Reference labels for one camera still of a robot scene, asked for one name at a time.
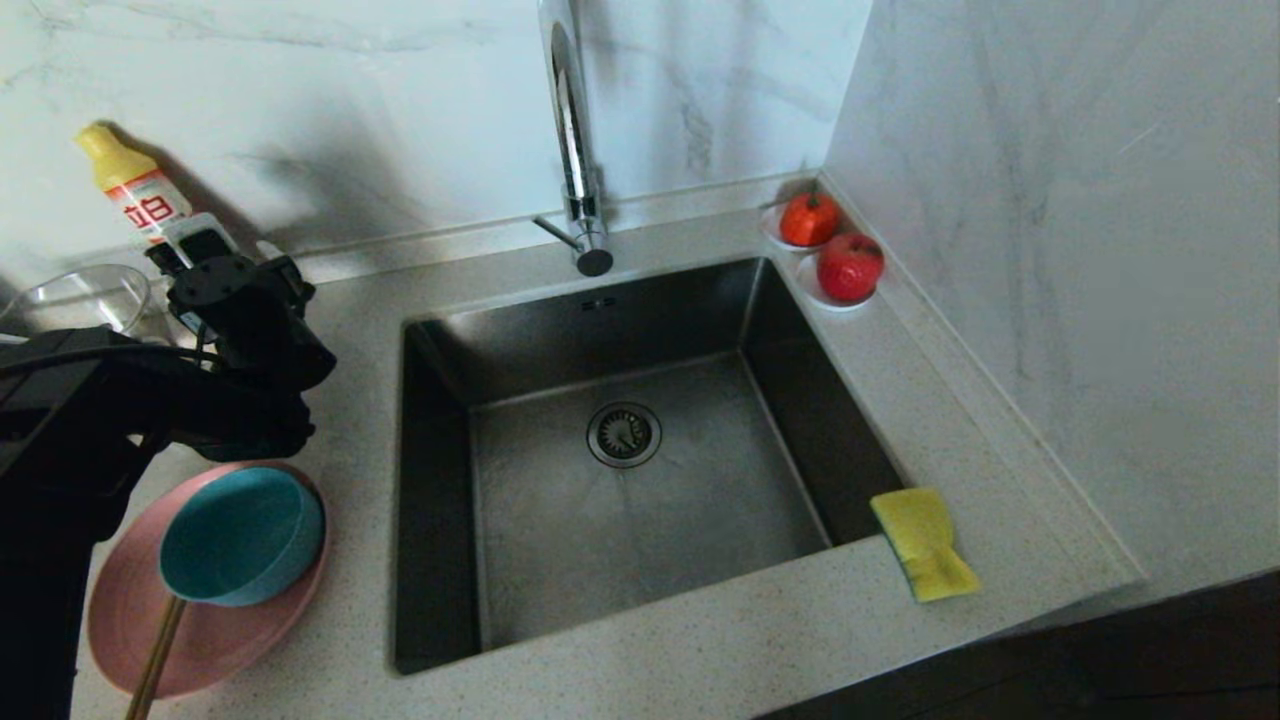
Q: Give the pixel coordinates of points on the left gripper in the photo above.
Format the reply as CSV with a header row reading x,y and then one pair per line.
x,y
265,335

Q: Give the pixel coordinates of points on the orange dish soap bottle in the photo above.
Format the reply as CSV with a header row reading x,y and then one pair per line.
x,y
140,195

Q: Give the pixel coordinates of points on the yellow green sponge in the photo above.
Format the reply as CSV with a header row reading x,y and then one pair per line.
x,y
925,540

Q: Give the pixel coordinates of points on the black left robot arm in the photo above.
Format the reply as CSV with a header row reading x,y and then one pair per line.
x,y
80,430

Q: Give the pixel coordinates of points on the stainless steel sink basin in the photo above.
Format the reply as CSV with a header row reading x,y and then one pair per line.
x,y
640,540

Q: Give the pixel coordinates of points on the clear glass bowl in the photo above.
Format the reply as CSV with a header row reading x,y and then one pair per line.
x,y
90,295

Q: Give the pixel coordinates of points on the teal bowl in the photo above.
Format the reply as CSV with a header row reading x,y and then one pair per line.
x,y
240,535

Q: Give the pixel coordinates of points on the chrome faucet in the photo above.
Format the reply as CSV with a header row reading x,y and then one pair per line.
x,y
572,120

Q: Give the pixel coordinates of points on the round metal drain strainer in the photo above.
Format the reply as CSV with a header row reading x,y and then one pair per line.
x,y
624,435

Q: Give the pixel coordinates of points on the pink plate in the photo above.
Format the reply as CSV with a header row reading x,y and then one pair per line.
x,y
220,645

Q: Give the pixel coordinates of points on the brown wooden chopstick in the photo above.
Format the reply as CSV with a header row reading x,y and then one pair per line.
x,y
155,660

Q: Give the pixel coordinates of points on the red tomato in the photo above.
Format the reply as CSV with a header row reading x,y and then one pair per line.
x,y
808,222

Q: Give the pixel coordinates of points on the red apple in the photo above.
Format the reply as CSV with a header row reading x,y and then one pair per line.
x,y
850,268

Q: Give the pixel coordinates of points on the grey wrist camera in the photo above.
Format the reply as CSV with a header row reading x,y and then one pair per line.
x,y
200,240

